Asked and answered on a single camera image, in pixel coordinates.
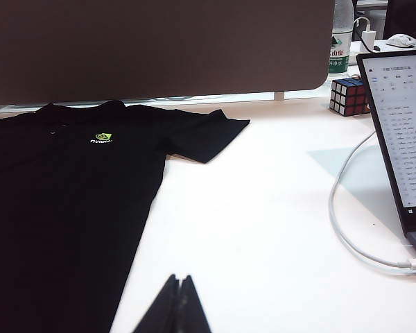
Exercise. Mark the white divider bracket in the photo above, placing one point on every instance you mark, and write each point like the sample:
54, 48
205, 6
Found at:
279, 95

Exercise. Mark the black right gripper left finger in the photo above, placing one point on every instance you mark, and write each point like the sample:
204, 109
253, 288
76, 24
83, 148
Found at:
161, 312

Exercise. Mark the brown desk divider panel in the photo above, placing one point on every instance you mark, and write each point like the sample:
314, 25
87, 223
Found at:
159, 45

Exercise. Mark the white power adapter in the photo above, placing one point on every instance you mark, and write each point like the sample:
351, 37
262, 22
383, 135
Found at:
369, 39

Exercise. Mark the Rubik's cube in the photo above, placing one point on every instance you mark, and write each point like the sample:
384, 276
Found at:
348, 97

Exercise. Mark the white computer mouse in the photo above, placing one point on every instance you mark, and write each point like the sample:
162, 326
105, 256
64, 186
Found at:
400, 41

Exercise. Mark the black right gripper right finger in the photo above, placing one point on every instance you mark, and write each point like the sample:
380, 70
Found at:
192, 312

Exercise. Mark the open grey laptop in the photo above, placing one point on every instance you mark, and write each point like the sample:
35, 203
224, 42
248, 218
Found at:
398, 138

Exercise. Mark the black polo T-shirt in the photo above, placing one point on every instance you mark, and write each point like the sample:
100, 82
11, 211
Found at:
66, 194

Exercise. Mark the black office chair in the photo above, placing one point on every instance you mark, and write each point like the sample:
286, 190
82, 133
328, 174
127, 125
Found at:
405, 17

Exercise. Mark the clear water bottle green label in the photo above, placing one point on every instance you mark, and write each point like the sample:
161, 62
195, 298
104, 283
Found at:
339, 48

